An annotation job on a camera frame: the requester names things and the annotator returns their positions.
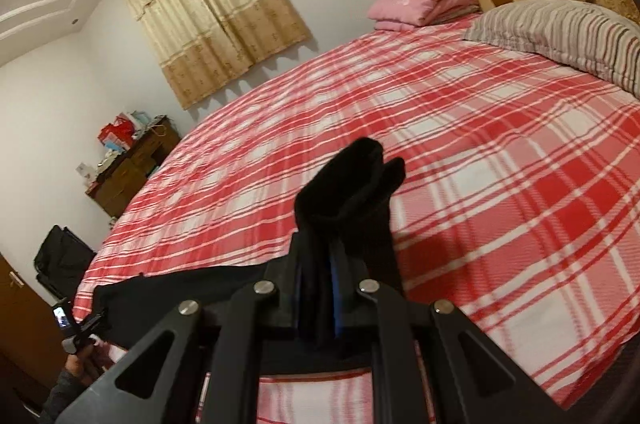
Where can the brown wooden desk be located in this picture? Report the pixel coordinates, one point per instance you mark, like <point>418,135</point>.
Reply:
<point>130,176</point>

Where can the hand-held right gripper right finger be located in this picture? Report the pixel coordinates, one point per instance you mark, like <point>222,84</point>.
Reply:
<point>339,304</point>

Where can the striped pillow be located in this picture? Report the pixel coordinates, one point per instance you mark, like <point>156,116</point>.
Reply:
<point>550,29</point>

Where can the person's left hand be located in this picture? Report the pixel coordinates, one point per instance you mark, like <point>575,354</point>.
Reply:
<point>80,361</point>

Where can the black folding chair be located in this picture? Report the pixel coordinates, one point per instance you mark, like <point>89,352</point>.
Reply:
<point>62,256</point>

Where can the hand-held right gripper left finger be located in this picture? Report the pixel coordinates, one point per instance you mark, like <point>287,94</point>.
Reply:
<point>280,304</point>

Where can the person's left forearm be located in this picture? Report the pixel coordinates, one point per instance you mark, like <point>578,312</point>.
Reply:
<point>62,396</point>

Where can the red gift bag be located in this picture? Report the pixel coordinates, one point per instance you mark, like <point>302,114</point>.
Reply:
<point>117,131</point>

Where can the folded pink blanket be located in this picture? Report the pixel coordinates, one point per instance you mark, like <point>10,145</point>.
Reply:
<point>415,4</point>

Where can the black pants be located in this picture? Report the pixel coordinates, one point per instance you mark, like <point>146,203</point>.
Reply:
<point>350,189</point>

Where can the white card with hearts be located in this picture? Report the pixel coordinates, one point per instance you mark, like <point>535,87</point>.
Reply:
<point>84,171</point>

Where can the bed with red plaid sheet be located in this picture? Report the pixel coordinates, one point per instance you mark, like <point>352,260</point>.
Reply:
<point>500,154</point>

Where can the beige window curtain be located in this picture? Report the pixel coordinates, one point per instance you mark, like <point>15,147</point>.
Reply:
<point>210,14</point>

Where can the brown wooden door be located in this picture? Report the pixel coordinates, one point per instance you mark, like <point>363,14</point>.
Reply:
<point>25,319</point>

